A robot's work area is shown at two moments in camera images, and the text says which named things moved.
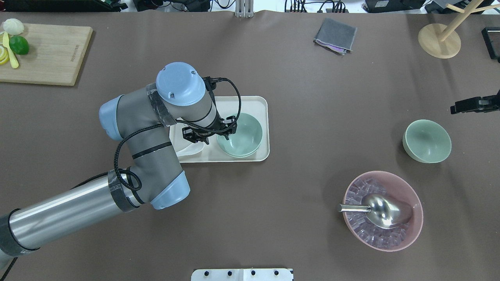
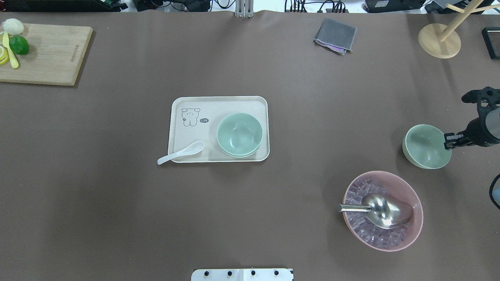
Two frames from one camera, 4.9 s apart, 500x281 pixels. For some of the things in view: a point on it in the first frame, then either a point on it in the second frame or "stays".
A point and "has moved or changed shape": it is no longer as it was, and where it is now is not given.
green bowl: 427,141 has moved or changed shape
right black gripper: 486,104 → 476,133
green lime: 19,44 stays
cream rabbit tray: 258,107 stays
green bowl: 247,137 stays
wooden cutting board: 54,56 stays
